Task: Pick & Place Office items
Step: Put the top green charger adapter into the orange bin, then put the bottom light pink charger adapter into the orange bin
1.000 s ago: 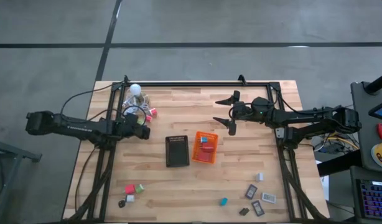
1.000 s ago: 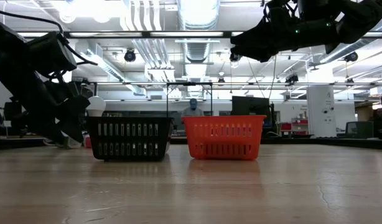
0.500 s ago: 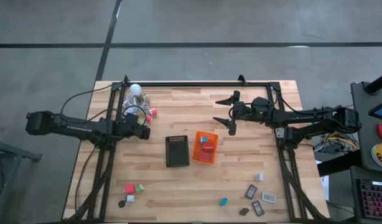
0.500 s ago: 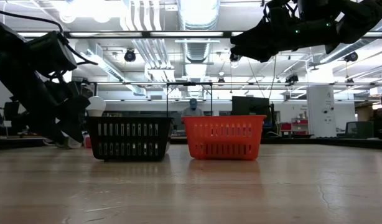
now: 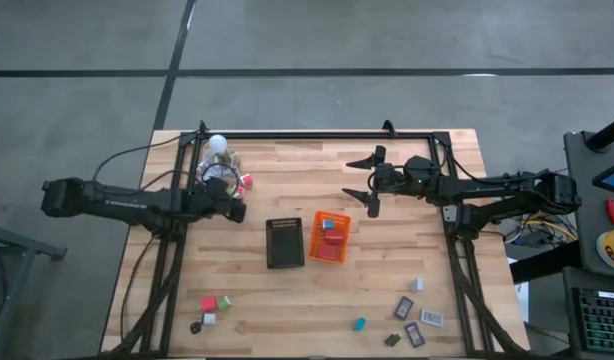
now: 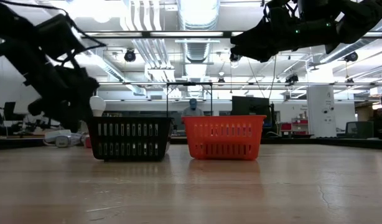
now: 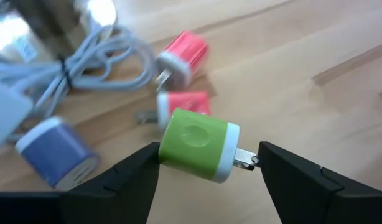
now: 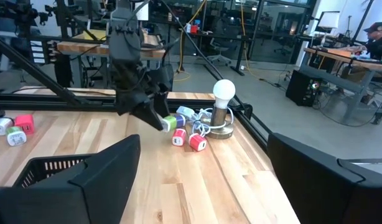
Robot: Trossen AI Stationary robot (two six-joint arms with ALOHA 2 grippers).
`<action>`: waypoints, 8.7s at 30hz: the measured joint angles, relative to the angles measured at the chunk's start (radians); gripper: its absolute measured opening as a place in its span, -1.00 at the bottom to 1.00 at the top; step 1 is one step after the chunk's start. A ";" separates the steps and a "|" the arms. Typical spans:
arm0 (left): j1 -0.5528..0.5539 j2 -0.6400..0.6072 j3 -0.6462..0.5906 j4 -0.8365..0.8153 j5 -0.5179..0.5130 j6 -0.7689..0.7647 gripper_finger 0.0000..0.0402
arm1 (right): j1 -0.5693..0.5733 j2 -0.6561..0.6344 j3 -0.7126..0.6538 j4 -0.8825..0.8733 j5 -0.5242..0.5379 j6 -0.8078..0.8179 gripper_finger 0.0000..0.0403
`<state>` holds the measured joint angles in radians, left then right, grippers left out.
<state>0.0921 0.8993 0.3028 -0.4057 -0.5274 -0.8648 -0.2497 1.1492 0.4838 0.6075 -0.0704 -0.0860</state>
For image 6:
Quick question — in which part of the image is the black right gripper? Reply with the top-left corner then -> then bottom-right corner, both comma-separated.
230,14 -> 304,63

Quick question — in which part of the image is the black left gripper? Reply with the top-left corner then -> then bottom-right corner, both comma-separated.
27,67 -> 100,133

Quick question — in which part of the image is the white light bulb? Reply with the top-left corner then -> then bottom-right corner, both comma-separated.
89,95 -> 107,118

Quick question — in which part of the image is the large black monitor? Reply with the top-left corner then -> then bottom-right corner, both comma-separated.
230,95 -> 274,138

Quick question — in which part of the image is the small black monitor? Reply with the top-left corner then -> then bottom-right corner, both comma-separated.
3,101 -> 17,121

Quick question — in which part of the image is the black slotted plastic basket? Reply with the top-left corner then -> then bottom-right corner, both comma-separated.
86,116 -> 174,162

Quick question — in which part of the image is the black overhead beam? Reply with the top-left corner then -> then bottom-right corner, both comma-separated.
82,30 -> 382,40

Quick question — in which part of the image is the red drawer cabinet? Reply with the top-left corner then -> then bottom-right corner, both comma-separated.
279,117 -> 309,136

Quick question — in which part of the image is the person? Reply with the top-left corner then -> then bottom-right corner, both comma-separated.
181,98 -> 205,118

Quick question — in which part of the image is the white round column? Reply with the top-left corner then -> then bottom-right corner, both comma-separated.
306,85 -> 337,138

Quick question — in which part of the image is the orange slotted plastic basket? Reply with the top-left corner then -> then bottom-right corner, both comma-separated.
181,114 -> 267,161

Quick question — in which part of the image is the white power adapter with cable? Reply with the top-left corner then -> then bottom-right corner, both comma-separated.
43,129 -> 86,148

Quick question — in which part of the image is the black tall stand frame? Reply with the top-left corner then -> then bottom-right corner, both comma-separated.
165,82 -> 213,118

